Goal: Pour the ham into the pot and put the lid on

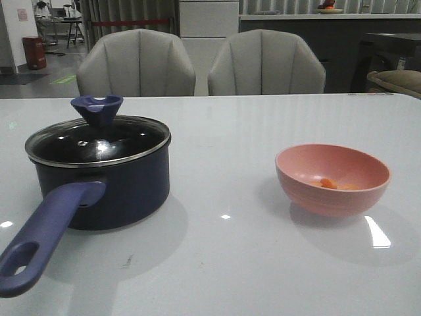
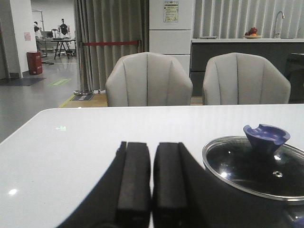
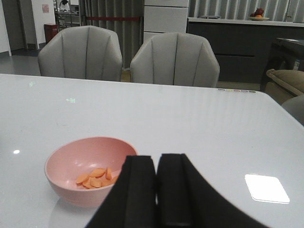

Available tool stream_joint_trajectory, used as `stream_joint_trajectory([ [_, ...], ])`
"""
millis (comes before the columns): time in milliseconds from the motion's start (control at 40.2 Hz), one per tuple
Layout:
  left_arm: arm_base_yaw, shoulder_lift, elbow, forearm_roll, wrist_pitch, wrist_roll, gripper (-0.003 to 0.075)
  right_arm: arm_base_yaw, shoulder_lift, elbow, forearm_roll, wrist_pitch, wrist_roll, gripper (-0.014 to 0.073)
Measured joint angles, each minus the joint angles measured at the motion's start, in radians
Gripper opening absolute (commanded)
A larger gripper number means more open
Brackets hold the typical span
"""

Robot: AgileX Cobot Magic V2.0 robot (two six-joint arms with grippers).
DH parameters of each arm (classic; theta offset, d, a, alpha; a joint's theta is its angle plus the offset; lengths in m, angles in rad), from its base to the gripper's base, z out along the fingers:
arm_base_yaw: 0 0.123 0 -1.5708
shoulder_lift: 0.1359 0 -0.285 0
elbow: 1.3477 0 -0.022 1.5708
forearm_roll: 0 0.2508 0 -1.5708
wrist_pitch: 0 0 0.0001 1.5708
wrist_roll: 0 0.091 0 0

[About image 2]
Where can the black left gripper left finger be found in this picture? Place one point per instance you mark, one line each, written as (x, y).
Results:
(121, 198)

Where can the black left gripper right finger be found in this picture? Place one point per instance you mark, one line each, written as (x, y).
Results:
(187, 196)

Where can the glass lid with blue knob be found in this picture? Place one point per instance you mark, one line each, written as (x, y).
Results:
(260, 163)

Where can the dark blue saucepan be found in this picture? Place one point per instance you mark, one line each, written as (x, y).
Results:
(297, 222)

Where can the grey left chair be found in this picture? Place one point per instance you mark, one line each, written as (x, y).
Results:
(148, 79)

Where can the grey chair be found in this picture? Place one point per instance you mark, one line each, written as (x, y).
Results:
(148, 79)
(244, 79)

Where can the grey right chair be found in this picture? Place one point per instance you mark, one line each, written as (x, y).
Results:
(244, 79)

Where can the red barrier belt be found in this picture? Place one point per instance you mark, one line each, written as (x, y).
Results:
(111, 43)

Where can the red bin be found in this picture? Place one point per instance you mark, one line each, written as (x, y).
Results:
(34, 63)

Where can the background work table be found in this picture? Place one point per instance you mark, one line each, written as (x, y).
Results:
(63, 46)

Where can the dark washing machine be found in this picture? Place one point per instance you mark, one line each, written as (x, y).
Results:
(294, 72)

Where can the dark kitchen counter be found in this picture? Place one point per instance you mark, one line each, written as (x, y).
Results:
(277, 51)

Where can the white refrigerator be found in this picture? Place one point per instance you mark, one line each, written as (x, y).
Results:
(171, 29)

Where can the fruit plate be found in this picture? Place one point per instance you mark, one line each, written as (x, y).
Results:
(252, 33)

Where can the grey curtain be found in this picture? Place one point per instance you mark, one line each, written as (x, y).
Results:
(107, 30)

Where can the chrome faucet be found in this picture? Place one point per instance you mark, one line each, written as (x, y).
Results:
(278, 24)

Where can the background person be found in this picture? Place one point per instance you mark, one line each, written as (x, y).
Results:
(37, 30)

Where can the metal stanchion post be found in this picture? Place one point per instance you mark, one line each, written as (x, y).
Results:
(85, 84)

